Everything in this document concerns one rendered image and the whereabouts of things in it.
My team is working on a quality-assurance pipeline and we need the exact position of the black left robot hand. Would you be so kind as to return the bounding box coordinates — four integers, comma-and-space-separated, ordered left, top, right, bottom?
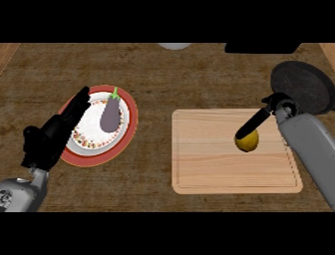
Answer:
21, 86, 93, 172

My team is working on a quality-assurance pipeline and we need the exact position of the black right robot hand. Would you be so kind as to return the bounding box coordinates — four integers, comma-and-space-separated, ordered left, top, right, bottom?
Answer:
234, 92, 297, 141

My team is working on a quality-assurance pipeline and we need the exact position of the yellow lemon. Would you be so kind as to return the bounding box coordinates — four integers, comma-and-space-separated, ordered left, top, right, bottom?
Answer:
234, 128, 260, 153

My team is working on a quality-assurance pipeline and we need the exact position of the pale wooden cutting board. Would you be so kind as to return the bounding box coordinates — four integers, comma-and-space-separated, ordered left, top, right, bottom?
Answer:
170, 108, 305, 195

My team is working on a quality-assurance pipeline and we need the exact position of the black frying pan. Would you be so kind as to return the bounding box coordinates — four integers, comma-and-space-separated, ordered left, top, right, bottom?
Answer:
269, 60, 335, 118

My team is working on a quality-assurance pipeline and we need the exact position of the white patterned plate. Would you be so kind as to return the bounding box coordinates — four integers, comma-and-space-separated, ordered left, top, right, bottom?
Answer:
67, 92, 132, 157

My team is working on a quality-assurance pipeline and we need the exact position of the purple eggplant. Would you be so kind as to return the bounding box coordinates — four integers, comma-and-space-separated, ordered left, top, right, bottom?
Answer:
99, 87, 124, 133

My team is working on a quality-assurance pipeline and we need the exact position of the red round placemat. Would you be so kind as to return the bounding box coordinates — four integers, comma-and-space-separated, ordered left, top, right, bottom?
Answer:
58, 85, 141, 168

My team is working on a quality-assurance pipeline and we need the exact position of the black appliance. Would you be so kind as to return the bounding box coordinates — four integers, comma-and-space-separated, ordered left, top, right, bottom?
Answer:
223, 42, 303, 55

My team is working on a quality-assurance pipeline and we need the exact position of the pale grey round object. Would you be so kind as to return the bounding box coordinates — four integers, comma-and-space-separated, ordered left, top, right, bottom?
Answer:
158, 42, 194, 51

